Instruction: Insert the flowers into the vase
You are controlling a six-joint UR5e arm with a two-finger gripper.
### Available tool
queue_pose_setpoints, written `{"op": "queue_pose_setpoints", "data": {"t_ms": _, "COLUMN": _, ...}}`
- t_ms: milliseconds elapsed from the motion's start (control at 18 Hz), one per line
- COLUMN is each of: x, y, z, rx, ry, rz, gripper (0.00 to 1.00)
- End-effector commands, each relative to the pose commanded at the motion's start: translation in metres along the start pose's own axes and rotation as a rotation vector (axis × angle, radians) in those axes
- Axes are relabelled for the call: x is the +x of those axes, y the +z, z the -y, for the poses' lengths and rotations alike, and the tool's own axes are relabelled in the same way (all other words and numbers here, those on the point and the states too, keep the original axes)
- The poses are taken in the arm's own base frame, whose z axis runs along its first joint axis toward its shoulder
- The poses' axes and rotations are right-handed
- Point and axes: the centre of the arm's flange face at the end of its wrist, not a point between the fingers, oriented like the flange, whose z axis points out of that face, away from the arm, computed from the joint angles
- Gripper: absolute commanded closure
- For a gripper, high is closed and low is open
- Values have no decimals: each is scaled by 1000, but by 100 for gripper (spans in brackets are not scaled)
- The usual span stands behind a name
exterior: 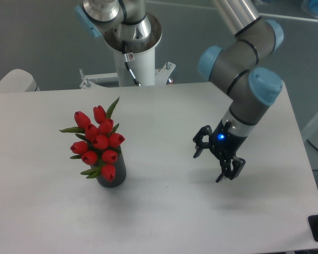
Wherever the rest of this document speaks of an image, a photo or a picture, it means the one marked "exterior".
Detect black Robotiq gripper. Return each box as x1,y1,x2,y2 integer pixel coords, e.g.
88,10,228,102
192,121,246,183

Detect red tulip bouquet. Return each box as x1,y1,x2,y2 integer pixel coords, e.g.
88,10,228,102
60,98,125,179

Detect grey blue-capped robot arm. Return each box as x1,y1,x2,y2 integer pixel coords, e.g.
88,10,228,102
75,1,284,180

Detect dark grey ribbed vase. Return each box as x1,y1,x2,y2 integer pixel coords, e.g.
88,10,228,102
86,146,127,188

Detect blue plastic bag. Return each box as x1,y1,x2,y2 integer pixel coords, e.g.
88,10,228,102
301,0,318,19

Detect white chair back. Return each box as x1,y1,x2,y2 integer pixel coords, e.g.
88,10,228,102
0,69,40,94

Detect white metal base frame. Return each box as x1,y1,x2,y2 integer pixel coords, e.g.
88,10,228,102
79,61,176,89

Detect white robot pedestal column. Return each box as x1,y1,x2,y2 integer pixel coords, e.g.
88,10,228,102
103,12,162,87

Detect black pedestal cable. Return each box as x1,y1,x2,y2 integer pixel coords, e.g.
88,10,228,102
121,39,142,87

